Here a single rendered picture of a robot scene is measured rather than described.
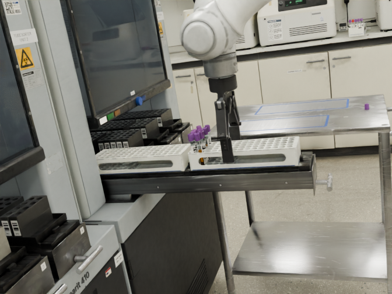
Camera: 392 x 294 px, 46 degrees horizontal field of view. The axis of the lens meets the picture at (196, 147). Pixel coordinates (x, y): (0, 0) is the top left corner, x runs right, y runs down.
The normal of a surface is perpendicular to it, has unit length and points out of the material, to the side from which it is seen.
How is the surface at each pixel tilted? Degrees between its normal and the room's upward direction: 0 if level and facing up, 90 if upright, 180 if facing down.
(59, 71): 90
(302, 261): 0
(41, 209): 90
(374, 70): 90
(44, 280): 90
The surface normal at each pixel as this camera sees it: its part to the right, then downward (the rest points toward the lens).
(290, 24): -0.28, 0.32
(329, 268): -0.15, -0.95
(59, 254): 0.95, -0.06
